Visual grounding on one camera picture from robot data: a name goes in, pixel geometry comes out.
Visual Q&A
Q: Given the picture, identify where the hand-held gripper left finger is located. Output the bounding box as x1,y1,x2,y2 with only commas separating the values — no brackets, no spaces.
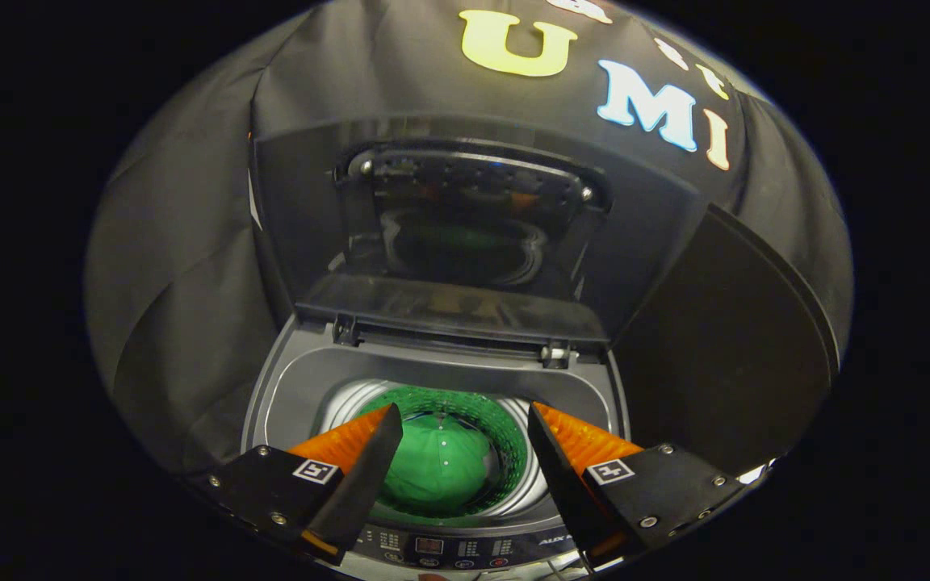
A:
207,403,403,566

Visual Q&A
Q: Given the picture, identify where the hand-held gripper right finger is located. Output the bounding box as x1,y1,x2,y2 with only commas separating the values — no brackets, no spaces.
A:
527,401,748,566

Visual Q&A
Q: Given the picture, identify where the green polo shirt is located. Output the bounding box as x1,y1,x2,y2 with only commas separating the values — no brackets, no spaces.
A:
383,412,492,517

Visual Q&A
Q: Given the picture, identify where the grey washing machine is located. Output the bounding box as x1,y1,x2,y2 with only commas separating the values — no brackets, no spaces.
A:
241,315,631,575

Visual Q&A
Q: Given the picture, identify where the beige cabinet with dark top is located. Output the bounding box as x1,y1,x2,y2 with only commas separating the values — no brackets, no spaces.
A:
614,202,841,477

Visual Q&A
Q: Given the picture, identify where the black backdrop cloth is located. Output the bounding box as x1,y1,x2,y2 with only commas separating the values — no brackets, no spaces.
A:
86,0,853,477

